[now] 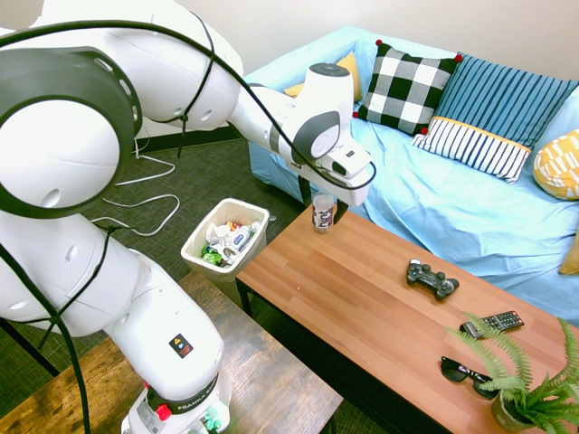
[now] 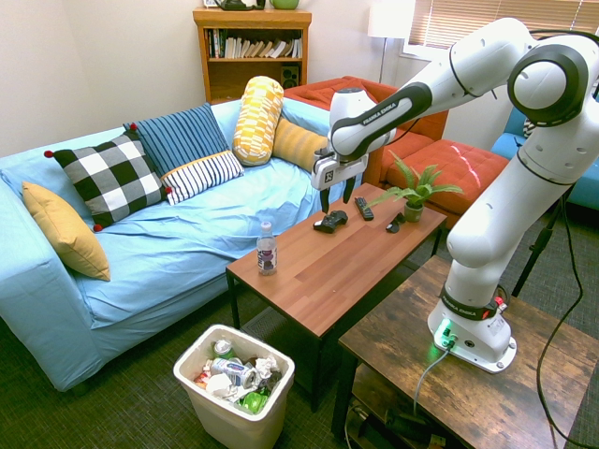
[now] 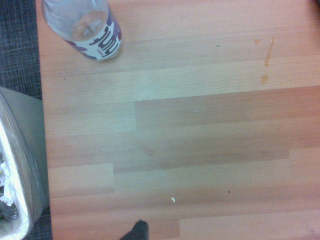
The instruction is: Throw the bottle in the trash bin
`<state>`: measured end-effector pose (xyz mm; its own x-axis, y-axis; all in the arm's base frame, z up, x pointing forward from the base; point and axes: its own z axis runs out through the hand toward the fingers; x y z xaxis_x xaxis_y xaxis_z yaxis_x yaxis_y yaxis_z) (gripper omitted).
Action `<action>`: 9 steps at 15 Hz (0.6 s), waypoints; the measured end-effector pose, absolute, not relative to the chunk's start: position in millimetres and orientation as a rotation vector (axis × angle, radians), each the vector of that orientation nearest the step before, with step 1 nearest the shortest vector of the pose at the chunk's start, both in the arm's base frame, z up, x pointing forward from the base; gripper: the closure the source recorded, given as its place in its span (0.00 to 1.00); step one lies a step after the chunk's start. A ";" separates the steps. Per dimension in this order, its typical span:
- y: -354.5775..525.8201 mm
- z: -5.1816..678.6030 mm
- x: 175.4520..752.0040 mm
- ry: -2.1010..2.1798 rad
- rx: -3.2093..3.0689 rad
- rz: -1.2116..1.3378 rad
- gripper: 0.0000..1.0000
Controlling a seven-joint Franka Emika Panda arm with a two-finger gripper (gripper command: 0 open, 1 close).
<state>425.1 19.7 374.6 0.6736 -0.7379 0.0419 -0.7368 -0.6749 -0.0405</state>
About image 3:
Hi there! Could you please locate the clear plastic bottle purple label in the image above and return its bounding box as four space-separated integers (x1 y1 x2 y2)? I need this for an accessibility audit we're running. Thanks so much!
41 0 123 62

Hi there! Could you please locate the crumpled white paper trash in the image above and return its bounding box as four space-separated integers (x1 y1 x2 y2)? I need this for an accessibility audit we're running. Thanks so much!
0 152 17 208

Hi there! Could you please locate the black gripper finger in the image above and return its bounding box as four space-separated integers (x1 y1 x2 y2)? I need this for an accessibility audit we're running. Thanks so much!
119 219 150 240

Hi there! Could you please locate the white trash bin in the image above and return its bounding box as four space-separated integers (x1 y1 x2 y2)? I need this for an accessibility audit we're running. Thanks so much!
0 86 51 240

